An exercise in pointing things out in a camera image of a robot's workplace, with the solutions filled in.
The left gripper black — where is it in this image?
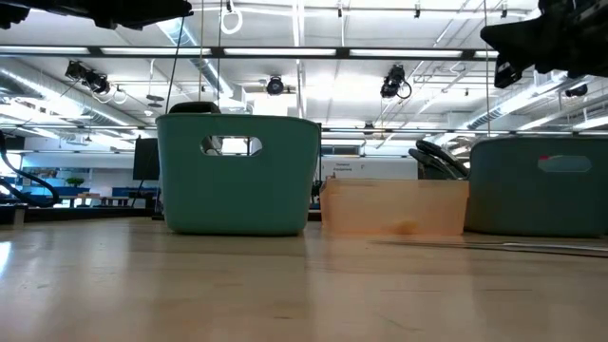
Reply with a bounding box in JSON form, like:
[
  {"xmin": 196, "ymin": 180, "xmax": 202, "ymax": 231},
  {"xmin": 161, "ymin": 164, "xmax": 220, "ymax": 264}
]
[{"xmin": 0, "ymin": 0, "xmax": 194, "ymax": 31}]

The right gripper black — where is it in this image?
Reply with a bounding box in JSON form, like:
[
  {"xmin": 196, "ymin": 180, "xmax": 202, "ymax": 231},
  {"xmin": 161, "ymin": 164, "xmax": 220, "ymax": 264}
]
[{"xmin": 479, "ymin": 0, "xmax": 608, "ymax": 90}]

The steel table knife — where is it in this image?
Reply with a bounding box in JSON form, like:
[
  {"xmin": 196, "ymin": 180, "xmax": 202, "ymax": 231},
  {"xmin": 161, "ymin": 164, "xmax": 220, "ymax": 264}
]
[{"xmin": 369, "ymin": 238, "xmax": 608, "ymax": 260}]

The small black ceiling fixture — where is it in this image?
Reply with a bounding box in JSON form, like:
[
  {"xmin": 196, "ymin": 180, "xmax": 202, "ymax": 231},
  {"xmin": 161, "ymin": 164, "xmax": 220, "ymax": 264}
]
[{"xmin": 563, "ymin": 83, "xmax": 590, "ymax": 99}]

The black monitor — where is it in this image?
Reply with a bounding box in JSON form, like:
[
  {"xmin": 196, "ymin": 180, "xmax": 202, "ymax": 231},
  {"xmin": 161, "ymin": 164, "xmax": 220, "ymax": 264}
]
[{"xmin": 132, "ymin": 137, "xmax": 161, "ymax": 181}]

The dark blue plastic bin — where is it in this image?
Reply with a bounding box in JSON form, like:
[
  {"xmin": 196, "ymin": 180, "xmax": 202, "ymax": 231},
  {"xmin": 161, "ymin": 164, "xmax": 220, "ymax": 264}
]
[{"xmin": 464, "ymin": 136, "xmax": 608, "ymax": 238}]

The round black ceiling spotlight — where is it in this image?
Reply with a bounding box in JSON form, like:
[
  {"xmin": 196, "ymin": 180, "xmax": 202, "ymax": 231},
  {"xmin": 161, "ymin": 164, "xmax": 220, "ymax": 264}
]
[{"xmin": 264, "ymin": 74, "xmax": 286, "ymax": 97}]

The black overhead light bar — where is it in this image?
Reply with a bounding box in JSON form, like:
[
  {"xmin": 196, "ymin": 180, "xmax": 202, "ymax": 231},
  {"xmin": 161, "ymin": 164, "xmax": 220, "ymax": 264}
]
[{"xmin": 0, "ymin": 45, "xmax": 500, "ymax": 62}]

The wooden bench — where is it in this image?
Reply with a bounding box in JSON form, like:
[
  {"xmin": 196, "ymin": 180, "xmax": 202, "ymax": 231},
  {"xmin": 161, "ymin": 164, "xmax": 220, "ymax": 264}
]
[{"xmin": 56, "ymin": 192, "xmax": 132, "ymax": 208}]

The translucent orange plastic tray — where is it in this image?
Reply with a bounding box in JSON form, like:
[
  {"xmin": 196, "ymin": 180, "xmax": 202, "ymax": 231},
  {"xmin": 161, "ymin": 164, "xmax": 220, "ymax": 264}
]
[{"xmin": 318, "ymin": 176, "xmax": 470, "ymax": 238}]

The teal green plastic bin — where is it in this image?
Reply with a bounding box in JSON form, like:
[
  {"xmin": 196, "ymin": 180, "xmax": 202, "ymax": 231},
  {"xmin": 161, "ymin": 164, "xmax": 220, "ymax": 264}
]
[{"xmin": 155, "ymin": 112, "xmax": 323, "ymax": 238}]

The thin hanging cord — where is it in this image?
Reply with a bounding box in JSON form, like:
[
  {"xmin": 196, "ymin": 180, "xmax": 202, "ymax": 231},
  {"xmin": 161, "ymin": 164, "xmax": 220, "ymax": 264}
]
[
  {"xmin": 198, "ymin": 0, "xmax": 206, "ymax": 104},
  {"xmin": 482, "ymin": 0, "xmax": 491, "ymax": 139},
  {"xmin": 216, "ymin": 0, "xmax": 223, "ymax": 108}
]

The black hanging cable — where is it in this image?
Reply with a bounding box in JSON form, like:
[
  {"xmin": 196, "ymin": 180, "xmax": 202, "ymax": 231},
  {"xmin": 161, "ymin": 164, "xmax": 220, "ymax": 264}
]
[{"xmin": 130, "ymin": 13, "xmax": 186, "ymax": 208}]

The white hanging ring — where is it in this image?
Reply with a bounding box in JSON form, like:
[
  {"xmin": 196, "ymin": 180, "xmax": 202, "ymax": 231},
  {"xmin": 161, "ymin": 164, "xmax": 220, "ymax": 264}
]
[{"xmin": 219, "ymin": 8, "xmax": 244, "ymax": 36}]

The steel box grater black handle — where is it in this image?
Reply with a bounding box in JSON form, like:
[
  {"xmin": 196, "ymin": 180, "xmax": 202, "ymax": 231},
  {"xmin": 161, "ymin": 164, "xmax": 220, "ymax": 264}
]
[{"xmin": 151, "ymin": 101, "xmax": 222, "ymax": 220}]

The black ceiling camera with cable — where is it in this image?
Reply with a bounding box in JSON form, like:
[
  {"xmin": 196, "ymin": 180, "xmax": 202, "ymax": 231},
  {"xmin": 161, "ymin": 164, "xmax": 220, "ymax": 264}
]
[{"xmin": 379, "ymin": 64, "xmax": 413, "ymax": 101}]

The white wall sign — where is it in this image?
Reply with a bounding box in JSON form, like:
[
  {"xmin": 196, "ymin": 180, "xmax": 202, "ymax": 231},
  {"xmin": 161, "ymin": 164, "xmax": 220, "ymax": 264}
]
[{"xmin": 322, "ymin": 158, "xmax": 419, "ymax": 181}]

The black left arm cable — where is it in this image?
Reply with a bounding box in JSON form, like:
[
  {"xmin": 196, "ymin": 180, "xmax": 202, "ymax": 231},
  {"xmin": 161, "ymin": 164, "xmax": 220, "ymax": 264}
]
[{"xmin": 0, "ymin": 130, "xmax": 61, "ymax": 209}]

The black metal rig frame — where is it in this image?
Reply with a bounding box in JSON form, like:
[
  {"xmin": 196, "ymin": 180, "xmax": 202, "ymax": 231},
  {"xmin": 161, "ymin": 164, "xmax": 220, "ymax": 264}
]
[{"xmin": 0, "ymin": 204, "xmax": 165, "ymax": 227}]

